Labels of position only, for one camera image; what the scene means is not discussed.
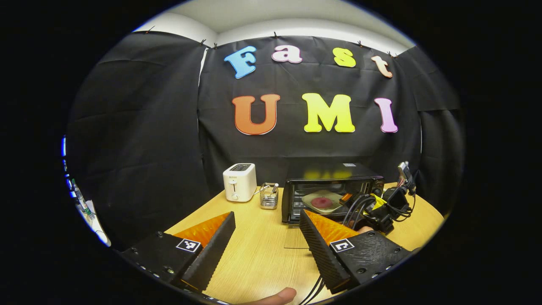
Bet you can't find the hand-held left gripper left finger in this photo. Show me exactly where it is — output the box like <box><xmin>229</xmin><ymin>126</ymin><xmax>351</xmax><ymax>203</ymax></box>
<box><xmin>120</xmin><ymin>211</ymin><xmax>236</xmax><ymax>293</ymax></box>

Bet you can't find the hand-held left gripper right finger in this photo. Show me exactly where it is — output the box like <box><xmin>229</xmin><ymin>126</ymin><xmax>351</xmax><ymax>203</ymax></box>
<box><xmin>299</xmin><ymin>209</ymin><xmax>412</xmax><ymax>294</ymax></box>

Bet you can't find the black electric oven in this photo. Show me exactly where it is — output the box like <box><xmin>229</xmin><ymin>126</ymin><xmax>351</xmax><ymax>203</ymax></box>
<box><xmin>282</xmin><ymin>163</ymin><xmax>385</xmax><ymax>250</ymax></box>

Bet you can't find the cream food tray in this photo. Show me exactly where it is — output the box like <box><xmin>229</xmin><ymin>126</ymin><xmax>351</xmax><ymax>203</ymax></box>
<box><xmin>301</xmin><ymin>189</ymin><xmax>346</xmax><ymax>214</ymax></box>

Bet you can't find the white toaster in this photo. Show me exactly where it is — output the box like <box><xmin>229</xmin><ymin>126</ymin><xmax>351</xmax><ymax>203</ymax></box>
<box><xmin>223</xmin><ymin>163</ymin><xmax>257</xmax><ymax>202</ymax></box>

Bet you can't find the white clutter with pens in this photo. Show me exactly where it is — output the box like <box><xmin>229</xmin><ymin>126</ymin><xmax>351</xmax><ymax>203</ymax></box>
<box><xmin>61</xmin><ymin>136</ymin><xmax>111</xmax><ymax>247</ymax></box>

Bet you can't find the black backdrop cloth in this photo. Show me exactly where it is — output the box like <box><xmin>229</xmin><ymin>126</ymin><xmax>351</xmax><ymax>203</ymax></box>
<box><xmin>66</xmin><ymin>30</ymin><xmax>465</xmax><ymax>250</ymax></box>

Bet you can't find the row of black cloth clips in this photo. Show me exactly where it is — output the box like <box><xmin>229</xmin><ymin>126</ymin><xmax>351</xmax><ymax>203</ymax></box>
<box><xmin>146</xmin><ymin>25</ymin><xmax>401</xmax><ymax>58</ymax></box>

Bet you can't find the black cable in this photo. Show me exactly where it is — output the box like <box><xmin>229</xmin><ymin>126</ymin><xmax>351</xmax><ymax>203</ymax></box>
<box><xmin>299</xmin><ymin>275</ymin><xmax>326</xmax><ymax>305</ymax></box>

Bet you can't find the metal wire basket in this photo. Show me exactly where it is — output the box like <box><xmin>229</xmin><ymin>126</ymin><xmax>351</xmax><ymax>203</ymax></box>
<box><xmin>259</xmin><ymin>183</ymin><xmax>279</xmax><ymax>210</ymax></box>

